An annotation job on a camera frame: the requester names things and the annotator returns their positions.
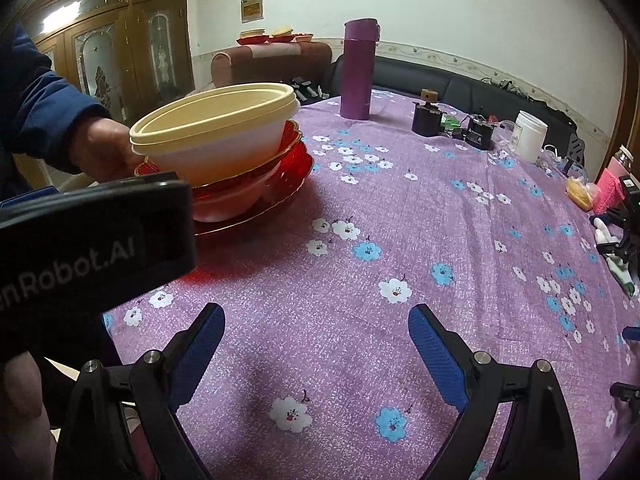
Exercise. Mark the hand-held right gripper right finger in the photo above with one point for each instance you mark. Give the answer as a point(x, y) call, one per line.
point(440, 360)

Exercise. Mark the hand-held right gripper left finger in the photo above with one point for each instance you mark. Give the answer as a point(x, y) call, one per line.
point(192, 365)

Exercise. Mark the white bowl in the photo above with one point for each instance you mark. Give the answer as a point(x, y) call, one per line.
point(235, 205)

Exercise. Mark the beige plastic bowl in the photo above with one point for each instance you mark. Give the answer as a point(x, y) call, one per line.
point(225, 165)
point(210, 110)

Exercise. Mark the red glass plate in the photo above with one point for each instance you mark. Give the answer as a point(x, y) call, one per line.
point(297, 170)

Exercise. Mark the red glass bowl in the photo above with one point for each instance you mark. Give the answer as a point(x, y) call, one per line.
point(292, 135)

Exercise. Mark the person's left forearm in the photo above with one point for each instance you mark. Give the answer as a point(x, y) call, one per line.
point(40, 105)

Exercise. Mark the person's left hand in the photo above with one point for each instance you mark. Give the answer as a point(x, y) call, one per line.
point(102, 150)

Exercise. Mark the purple floral tablecloth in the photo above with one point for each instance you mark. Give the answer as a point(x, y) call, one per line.
point(325, 285)

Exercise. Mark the black clamp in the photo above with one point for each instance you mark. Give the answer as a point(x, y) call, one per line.
point(627, 392)

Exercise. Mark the blue object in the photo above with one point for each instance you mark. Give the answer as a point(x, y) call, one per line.
point(632, 333)

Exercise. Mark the white and green objects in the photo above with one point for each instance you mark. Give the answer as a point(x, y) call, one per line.
point(605, 232)

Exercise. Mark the yellow snack in plastic bag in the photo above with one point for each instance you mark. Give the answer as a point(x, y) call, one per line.
point(579, 195)

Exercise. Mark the black device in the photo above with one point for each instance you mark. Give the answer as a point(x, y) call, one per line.
point(627, 240)

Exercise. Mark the wooden glass-door cabinet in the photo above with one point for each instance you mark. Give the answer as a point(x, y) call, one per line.
point(150, 35)

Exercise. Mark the small black box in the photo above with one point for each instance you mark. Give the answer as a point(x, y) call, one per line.
point(480, 135)

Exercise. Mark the clear glass mug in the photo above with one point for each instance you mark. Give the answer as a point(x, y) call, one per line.
point(505, 134)

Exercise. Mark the pink container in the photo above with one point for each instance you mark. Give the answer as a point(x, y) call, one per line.
point(609, 190)

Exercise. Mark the black bottle with wooden cap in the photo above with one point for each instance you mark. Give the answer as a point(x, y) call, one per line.
point(425, 120)

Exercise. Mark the white plastic jar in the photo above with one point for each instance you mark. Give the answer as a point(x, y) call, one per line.
point(530, 135)

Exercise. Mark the brown armchair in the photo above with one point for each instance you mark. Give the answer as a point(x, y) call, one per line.
point(270, 65)

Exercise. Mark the stacked red and beige dishes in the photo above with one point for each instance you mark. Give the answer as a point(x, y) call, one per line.
point(252, 35)
point(304, 37)
point(281, 34)

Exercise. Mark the glass jar with lid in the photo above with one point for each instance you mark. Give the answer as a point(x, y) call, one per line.
point(625, 157)

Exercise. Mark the black sofa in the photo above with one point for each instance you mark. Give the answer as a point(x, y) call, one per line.
point(425, 77)

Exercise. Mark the purple thermos bottle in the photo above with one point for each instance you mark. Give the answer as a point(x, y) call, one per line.
point(357, 75)

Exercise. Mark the small yellow wall plaque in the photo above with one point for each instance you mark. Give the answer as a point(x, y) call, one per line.
point(251, 10)

